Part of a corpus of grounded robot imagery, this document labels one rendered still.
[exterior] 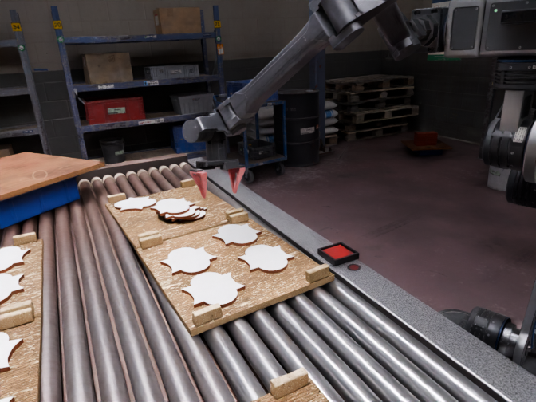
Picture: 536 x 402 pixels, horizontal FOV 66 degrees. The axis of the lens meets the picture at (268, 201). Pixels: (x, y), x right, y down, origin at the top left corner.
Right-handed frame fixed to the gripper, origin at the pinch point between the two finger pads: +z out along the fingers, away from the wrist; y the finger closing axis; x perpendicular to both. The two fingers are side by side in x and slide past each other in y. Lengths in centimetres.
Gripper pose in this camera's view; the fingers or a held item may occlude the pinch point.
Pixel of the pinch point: (219, 192)
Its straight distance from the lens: 115.3
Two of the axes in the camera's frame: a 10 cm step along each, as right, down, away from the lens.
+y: -8.1, 1.4, -5.6
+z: 0.5, 9.8, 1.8
